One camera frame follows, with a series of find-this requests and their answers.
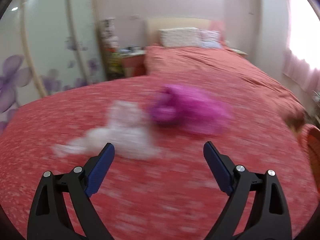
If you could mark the magenta plastic bag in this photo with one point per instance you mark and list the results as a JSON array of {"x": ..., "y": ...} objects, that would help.
[{"x": 190, "y": 109}]

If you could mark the white floral pillow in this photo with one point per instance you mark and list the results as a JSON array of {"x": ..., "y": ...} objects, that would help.
[{"x": 180, "y": 37}]

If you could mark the right nightstand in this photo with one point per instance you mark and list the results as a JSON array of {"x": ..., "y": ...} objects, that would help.
[{"x": 239, "y": 52}]

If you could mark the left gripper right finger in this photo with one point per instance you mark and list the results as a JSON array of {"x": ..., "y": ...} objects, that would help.
[{"x": 256, "y": 207}]

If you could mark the pink window curtain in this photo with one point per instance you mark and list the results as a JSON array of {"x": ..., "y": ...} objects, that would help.
[{"x": 302, "y": 46}]

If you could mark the beige wooden headboard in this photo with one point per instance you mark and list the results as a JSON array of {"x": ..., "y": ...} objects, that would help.
[{"x": 152, "y": 26}]

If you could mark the sliding-door floral wardrobe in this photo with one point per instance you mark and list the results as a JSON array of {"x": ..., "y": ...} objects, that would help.
[{"x": 47, "y": 47}]

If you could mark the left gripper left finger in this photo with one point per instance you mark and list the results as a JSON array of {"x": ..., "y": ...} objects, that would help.
[{"x": 49, "y": 218}]

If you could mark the pink left nightstand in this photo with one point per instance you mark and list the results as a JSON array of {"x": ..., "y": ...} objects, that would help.
[{"x": 133, "y": 64}]

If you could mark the pink floral bedspread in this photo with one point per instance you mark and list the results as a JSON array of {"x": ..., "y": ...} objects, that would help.
[{"x": 173, "y": 196}]

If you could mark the salmon duvet bed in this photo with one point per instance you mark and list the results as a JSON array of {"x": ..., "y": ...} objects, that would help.
[{"x": 282, "y": 100}]

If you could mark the clear white plastic bag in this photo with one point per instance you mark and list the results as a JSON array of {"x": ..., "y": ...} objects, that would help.
[{"x": 128, "y": 129}]

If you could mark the red plastic laundry basket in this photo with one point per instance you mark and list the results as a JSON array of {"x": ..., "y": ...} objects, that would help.
[{"x": 309, "y": 140}]

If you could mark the pink striped pillow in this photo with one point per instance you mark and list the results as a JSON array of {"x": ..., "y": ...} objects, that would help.
[{"x": 210, "y": 39}]

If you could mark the stuffed toy rack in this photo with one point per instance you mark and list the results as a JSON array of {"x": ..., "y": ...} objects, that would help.
[{"x": 110, "y": 42}]

